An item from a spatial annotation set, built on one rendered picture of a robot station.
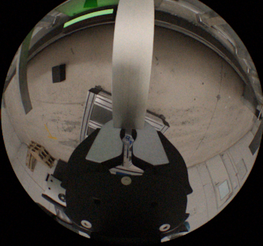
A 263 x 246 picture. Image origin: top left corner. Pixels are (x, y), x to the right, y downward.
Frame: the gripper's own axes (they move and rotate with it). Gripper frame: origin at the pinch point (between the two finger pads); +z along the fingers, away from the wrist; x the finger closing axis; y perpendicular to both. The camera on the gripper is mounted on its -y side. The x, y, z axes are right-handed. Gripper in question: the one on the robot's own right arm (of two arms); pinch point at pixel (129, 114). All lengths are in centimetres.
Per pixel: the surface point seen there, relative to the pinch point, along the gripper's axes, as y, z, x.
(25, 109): -1.4, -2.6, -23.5
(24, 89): -5.7, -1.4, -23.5
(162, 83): 10, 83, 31
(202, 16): -28.9, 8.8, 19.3
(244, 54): -28, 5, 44
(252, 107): -10, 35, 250
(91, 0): -26.4, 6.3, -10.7
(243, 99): -10, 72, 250
